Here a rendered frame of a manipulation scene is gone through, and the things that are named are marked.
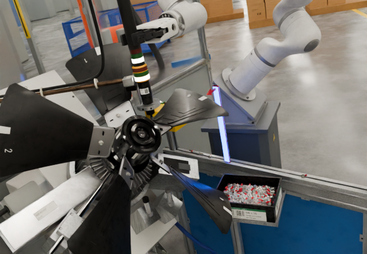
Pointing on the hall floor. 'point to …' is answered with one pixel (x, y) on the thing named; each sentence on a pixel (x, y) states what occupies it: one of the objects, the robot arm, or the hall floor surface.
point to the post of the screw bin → (237, 237)
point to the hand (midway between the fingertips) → (132, 38)
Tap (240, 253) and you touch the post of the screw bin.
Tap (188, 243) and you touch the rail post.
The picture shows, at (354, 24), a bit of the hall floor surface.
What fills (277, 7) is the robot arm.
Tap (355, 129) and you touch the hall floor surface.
